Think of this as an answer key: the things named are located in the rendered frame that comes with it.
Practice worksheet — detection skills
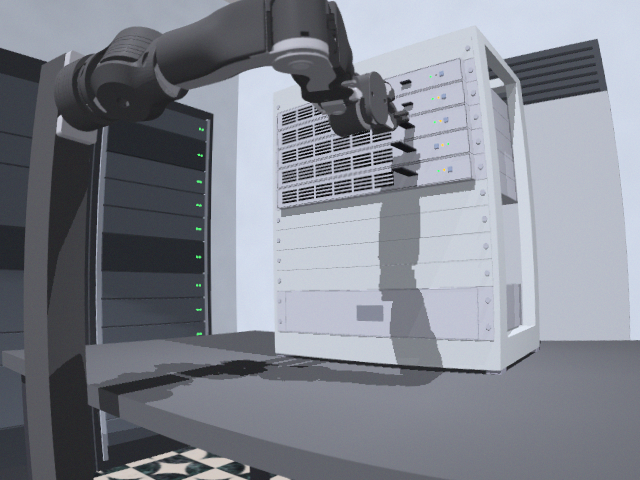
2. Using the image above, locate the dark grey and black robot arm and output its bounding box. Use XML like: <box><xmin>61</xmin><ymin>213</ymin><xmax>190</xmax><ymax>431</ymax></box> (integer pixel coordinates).
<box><xmin>54</xmin><ymin>0</ymin><xmax>362</xmax><ymax>145</ymax></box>

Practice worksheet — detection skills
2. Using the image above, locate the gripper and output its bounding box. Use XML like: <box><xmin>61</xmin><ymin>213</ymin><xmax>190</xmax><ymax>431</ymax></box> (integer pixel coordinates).
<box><xmin>328</xmin><ymin>71</ymin><xmax>410</xmax><ymax>137</ymax></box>

